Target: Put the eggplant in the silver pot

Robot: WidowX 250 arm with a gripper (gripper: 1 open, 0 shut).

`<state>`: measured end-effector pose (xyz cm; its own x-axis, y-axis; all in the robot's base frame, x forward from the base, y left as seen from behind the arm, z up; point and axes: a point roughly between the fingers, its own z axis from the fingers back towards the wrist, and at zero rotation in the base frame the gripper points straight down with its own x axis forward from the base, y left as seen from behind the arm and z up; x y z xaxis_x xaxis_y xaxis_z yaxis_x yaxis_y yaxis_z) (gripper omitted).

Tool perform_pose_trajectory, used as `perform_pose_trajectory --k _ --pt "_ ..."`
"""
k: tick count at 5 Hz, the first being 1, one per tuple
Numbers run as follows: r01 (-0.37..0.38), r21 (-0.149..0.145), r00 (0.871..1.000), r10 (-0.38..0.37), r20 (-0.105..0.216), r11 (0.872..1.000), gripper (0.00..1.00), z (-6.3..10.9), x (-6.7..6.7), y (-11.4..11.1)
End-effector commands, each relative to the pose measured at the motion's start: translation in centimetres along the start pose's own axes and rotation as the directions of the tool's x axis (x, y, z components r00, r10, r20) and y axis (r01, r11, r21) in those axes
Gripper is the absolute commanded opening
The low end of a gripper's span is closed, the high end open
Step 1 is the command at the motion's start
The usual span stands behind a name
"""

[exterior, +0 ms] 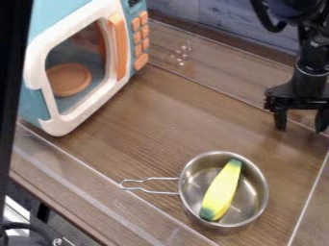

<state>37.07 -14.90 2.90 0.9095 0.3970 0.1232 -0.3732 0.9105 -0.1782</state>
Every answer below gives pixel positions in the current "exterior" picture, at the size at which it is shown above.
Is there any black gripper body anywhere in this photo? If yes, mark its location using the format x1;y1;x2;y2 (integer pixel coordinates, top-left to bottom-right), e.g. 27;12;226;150
263;65;329;112

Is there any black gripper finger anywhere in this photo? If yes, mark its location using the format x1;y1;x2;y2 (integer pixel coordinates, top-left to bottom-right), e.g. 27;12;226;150
274;109;286;131
314;110;329;133

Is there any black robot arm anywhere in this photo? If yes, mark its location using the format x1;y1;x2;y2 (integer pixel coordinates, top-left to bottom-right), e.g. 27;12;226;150
265;0;329;133

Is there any blue toy microwave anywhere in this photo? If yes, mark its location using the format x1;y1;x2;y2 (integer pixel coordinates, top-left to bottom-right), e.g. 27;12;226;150
18;0;148;136

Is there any orange microwave turntable plate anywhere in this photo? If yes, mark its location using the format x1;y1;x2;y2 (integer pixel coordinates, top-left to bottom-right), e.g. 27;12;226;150
47;63;91;97

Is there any silver pot with wire handle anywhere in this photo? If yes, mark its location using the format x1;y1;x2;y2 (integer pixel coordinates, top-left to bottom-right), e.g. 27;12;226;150
119;151;269;235

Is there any dark vertical foreground post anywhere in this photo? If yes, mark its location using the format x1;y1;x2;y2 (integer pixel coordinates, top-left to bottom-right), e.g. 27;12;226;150
0;0;35;225

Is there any black cable lower left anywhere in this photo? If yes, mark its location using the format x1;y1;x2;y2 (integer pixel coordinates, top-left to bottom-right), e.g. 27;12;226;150
1;222;56;246

